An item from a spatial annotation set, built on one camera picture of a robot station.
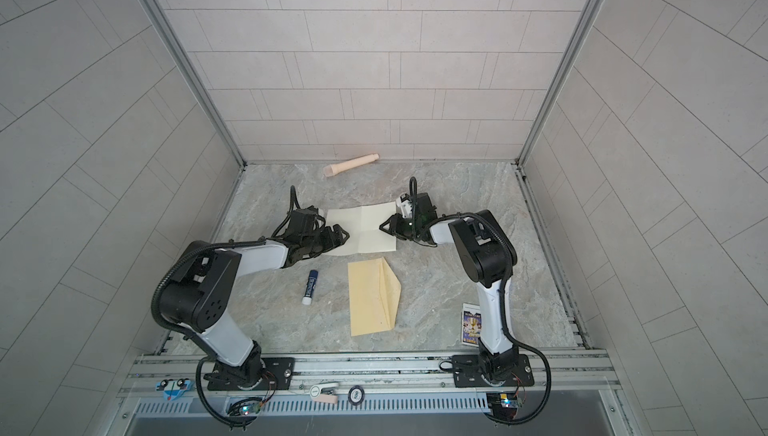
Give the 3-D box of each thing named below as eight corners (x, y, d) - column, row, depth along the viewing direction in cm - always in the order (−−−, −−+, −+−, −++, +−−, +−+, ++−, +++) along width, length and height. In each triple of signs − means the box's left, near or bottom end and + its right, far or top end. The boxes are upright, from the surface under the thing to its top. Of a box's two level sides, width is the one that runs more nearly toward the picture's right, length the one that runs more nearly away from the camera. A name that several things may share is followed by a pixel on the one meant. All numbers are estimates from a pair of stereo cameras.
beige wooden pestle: (325, 177, 113) (324, 172, 111) (323, 171, 115) (321, 166, 113) (379, 159, 120) (379, 154, 118) (376, 154, 122) (375, 149, 120)
